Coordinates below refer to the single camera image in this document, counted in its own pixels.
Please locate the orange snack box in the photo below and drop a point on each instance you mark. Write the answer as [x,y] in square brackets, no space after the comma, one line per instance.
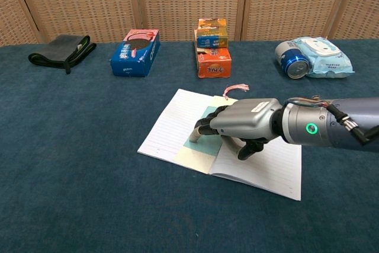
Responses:
[213,63]

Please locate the cream and teal bookmark with tassel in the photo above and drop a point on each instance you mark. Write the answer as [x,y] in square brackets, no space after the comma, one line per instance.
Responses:
[198,155]

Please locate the woven folding screen wooden frame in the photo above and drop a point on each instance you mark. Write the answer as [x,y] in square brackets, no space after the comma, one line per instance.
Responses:
[189,1]

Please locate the blue and silver drink can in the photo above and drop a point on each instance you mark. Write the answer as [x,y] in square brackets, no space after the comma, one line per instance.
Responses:
[291,59]

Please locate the open lined white notebook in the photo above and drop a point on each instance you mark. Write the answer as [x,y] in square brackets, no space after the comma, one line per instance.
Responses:
[260,167]

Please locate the teal table cloth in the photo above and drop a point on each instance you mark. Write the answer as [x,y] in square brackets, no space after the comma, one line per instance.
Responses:
[89,161]

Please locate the small yellow blue snack box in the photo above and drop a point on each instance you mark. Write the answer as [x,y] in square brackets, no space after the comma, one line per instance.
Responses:
[211,38]

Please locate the light blue wet wipes pack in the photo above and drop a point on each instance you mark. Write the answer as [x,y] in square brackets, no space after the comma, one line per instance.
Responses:
[325,57]

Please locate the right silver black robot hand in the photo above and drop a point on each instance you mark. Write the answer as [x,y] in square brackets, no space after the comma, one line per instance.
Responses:
[245,116]

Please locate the blue Oreo cookie box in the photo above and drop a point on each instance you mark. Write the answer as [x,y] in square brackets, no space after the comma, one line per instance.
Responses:
[134,57]

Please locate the folded dark cloth green trim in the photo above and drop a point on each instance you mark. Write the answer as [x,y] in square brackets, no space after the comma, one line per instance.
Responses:
[60,51]

